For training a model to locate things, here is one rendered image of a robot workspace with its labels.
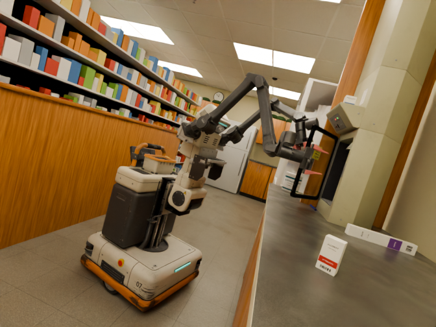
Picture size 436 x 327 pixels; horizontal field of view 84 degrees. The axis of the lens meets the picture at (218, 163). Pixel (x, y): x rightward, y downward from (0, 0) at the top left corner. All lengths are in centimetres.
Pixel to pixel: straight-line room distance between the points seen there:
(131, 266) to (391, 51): 182
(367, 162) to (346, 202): 21
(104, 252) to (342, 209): 149
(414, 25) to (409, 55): 13
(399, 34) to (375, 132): 45
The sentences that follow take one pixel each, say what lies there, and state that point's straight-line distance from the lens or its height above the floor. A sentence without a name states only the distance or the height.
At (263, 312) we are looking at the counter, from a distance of 42.
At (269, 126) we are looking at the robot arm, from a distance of 123.
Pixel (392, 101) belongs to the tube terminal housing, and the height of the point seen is 156.
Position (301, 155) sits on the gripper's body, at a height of 121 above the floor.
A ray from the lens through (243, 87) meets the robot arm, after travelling 140.
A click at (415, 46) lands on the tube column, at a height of 182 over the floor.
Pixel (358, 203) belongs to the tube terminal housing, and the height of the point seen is 107.
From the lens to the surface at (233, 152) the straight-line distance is 622.
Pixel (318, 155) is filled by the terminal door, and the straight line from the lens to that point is 146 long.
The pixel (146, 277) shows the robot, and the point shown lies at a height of 26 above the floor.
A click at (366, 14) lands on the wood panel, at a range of 193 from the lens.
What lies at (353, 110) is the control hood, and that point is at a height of 148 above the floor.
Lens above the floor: 116
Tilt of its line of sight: 5 degrees down
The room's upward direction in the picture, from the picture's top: 16 degrees clockwise
